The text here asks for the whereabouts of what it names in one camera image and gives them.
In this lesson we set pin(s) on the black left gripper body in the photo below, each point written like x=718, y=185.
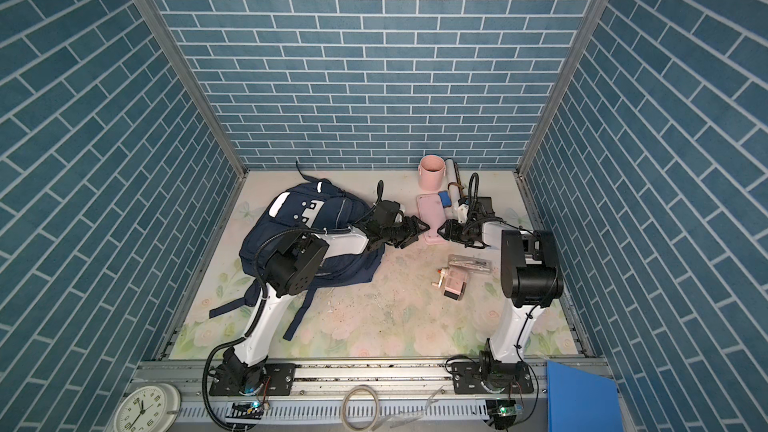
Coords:
x=400, y=232

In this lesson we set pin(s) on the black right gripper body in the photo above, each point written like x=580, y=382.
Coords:
x=461, y=232

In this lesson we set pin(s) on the navy blue student backpack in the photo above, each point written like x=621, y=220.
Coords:
x=315, y=203

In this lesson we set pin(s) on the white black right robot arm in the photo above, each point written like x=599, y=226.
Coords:
x=530, y=281

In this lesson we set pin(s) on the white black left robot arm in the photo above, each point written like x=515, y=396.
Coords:
x=295, y=257

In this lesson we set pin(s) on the blue whiteboard eraser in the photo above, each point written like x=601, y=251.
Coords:
x=445, y=199

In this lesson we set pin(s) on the rolled white paper scroll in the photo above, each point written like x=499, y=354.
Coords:
x=457, y=192

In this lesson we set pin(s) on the pink pencil case lid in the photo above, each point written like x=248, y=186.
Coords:
x=431, y=212

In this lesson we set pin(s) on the clear plastic pencil box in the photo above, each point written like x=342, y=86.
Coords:
x=473, y=264

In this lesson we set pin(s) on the pink metal bucket cup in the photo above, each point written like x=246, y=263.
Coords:
x=431, y=170

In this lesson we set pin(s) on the blue folder corner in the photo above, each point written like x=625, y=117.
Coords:
x=581, y=401

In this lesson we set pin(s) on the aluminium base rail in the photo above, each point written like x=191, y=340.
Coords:
x=371, y=395

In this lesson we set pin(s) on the white analog wall clock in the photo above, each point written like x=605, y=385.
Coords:
x=150, y=408

